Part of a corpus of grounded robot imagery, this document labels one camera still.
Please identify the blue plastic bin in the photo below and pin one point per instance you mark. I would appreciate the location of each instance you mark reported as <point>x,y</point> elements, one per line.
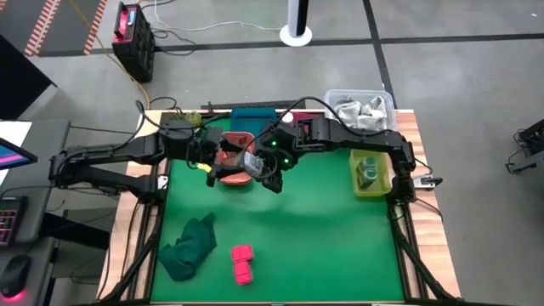
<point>251,121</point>

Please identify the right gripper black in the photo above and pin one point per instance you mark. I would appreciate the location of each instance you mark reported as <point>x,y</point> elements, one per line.
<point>278,151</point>

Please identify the orange plastic bin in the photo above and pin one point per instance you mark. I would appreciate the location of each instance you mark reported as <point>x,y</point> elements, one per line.
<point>236,178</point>

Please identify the pink plastic bin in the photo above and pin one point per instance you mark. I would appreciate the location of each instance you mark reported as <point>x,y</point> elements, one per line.
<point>301,116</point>

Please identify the dark green cloth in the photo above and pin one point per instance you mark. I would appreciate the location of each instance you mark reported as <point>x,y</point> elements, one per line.
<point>189,251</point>

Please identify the black crate with red top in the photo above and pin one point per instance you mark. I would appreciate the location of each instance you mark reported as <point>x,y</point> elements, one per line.
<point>134,42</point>

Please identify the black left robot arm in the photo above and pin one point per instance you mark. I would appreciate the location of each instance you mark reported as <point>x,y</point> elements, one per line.
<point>106,151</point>

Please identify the white tower fan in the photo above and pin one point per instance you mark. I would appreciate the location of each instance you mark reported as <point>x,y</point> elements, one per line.
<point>296,25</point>

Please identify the black partition panel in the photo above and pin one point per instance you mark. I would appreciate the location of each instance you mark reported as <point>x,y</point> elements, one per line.
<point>17,85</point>

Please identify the pink toy block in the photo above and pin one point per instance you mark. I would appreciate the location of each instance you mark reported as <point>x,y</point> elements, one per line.
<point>243,273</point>

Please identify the small potted succulent plant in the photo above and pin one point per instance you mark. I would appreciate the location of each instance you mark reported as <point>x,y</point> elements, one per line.
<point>193,117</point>

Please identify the black computer mouse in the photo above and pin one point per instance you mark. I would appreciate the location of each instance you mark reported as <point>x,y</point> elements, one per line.
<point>15,274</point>

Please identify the computer monitor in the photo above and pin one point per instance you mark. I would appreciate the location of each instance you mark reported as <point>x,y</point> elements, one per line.
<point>15,155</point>

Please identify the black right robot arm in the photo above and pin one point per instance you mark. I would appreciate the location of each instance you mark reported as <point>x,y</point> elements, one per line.
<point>361,138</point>

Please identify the smoked paprika tin red lid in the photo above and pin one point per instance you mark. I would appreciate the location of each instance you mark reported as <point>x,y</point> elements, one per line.
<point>242,253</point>

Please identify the grey crumpled cloth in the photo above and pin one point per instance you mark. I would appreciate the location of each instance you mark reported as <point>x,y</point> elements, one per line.
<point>361,112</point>

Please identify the clear plastic storage container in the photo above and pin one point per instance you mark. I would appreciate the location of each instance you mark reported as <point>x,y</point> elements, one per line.
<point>340,95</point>

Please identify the green table mat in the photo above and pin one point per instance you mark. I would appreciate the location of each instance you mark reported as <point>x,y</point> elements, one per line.
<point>297,238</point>

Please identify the grey desk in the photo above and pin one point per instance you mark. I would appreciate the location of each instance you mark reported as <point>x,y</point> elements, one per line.
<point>47,140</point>

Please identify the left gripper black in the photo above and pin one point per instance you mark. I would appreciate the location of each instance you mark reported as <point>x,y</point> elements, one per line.
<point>210,146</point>

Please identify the yellow plastic bin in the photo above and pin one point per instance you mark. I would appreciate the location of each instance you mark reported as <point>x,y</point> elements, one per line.
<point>382,187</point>

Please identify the backlit computer keyboard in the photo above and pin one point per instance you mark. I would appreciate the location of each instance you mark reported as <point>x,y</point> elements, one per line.
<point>8,221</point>

